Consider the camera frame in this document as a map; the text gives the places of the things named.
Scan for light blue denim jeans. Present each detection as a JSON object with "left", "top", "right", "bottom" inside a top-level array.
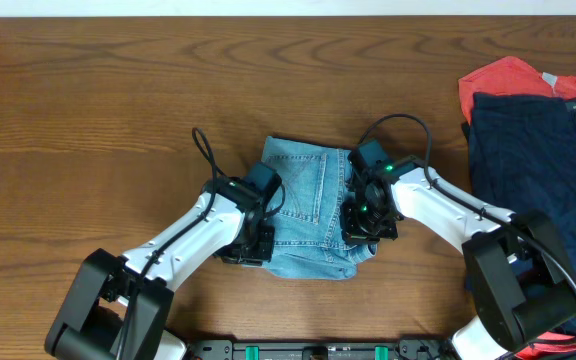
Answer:
[{"left": 262, "top": 137, "right": 377, "bottom": 280}]

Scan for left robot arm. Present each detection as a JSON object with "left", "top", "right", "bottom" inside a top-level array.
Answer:
[{"left": 44, "top": 163, "right": 282, "bottom": 359}]

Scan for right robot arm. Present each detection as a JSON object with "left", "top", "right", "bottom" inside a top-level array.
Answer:
[{"left": 341, "top": 140, "right": 576, "bottom": 359}]

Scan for dark navy folded garment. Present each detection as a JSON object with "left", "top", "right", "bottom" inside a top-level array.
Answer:
[{"left": 468, "top": 93, "right": 576, "bottom": 272}]

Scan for red folded garment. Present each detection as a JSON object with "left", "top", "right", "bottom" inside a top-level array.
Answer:
[{"left": 458, "top": 56, "right": 576, "bottom": 124}]

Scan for black right camera cable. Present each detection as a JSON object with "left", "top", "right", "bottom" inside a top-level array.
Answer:
[{"left": 356, "top": 113, "right": 576, "bottom": 360}]

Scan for black camera cable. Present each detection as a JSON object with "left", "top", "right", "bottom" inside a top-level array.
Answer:
[
  {"left": 356, "top": 113, "right": 576, "bottom": 360},
  {"left": 115, "top": 127, "right": 287, "bottom": 360}
]

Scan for black left camera cable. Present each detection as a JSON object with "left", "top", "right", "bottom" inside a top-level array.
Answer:
[{"left": 115, "top": 127, "right": 287, "bottom": 360}]

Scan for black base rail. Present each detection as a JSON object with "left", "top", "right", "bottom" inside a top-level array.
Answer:
[{"left": 185, "top": 339, "right": 458, "bottom": 360}]

